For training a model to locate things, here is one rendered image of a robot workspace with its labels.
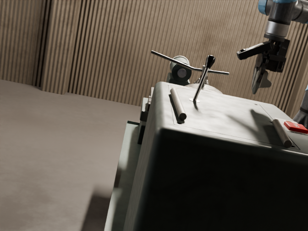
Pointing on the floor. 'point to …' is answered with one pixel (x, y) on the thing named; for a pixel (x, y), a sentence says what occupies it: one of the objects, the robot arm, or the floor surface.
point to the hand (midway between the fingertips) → (252, 90)
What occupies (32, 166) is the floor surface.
